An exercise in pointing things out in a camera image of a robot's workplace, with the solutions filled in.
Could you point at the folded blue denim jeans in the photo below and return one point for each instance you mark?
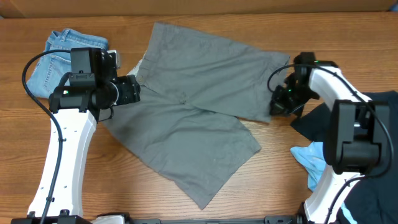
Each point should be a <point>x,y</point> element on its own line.
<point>51,67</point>

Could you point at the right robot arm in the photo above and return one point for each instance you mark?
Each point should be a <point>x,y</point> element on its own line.
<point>357,146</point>

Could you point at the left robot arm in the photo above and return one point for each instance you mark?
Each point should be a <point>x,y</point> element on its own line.
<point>91,86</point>

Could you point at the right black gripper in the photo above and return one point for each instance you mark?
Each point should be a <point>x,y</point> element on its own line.
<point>280,108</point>

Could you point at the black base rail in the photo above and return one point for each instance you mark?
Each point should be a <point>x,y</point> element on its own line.
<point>125,218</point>

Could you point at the grey cotton shorts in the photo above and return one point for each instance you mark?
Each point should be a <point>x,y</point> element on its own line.
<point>195,90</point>

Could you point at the light blue garment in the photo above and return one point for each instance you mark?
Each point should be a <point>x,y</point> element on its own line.
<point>312,163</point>

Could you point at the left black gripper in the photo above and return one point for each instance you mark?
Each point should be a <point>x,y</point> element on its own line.
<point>130,88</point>

